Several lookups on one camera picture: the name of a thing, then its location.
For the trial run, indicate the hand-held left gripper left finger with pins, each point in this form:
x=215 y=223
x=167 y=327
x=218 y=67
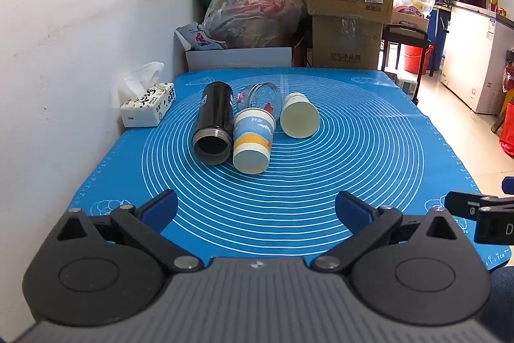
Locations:
x=161 y=206

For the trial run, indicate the red bucket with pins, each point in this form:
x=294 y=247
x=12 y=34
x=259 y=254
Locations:
x=415 y=59

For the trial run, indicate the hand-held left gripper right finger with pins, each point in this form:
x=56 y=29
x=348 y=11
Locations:
x=354 y=211

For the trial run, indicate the white printed pouch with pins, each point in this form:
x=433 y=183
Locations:
x=198 y=37

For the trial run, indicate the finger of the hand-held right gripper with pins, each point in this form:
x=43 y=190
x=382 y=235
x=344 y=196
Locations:
x=509 y=185
x=461 y=203

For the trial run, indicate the clear bag with red contents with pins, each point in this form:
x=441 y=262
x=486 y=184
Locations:
x=253 y=13

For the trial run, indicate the red plastic bag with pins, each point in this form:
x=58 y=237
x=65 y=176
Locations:
x=508 y=134

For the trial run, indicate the cream plastic cup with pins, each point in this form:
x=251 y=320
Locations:
x=299 y=120

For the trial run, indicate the blue cabinet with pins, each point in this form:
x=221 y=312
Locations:
x=435 y=37

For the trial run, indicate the black thermos cup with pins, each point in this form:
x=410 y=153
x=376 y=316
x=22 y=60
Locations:
x=213 y=114

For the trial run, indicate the clear glass cup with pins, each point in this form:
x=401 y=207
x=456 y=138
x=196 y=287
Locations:
x=263 y=96

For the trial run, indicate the yellow bottle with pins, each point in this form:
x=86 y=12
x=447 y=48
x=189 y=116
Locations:
x=493 y=0

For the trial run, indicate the black stool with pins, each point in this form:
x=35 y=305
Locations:
x=405 y=33

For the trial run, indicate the white chest freezer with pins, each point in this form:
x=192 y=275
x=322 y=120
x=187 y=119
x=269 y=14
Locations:
x=470 y=57

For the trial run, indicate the white cardboard box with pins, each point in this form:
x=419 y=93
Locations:
x=241 y=57

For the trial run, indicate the blue silicone mat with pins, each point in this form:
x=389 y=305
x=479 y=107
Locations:
x=301 y=186

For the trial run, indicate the plain brown cardboard box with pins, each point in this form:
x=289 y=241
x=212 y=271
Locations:
x=347 y=43

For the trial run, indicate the white tissue pack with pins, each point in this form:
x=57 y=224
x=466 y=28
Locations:
x=145 y=109

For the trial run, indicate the blue yellow printed paper cup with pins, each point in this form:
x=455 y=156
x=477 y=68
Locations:
x=253 y=142

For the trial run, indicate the person's leg in jeans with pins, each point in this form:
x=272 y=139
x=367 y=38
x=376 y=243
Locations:
x=500 y=298

